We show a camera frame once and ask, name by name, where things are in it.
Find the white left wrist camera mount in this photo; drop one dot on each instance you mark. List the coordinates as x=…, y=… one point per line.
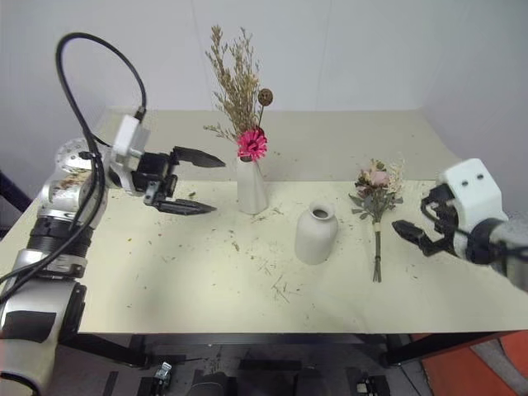
x=128, y=136

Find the small pale pink flower bouquet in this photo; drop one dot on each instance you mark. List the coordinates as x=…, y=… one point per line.
x=376, y=181

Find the orange red floor object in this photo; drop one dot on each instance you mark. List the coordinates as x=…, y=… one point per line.
x=462, y=375

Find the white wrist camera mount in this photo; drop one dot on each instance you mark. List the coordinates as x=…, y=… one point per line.
x=128, y=136
x=474, y=194

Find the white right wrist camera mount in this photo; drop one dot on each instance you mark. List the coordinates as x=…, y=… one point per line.
x=474, y=194

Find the squat white bottle vase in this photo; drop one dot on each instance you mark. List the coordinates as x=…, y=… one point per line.
x=315, y=235

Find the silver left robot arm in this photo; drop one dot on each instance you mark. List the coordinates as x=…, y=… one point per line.
x=62, y=198

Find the tall narrow white vase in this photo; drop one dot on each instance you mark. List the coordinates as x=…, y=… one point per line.
x=251, y=189

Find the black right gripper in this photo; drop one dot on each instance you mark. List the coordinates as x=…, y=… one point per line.
x=444, y=231

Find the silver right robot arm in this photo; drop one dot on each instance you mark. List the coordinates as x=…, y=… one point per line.
x=511, y=247

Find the small silver clamp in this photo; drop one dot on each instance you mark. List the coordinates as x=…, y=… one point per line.
x=363, y=387
x=164, y=370

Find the dried bouquet with magenta flower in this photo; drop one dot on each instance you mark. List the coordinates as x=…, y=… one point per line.
x=251, y=142

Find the dark rounded shape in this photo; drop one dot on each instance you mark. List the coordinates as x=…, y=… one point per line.
x=212, y=385

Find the dark blue frame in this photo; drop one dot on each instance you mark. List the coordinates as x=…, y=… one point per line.
x=12, y=194

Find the black metal table frame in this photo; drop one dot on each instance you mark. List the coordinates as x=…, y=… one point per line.
x=231, y=339

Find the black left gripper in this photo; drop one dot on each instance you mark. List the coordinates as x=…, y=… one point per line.
x=153, y=170

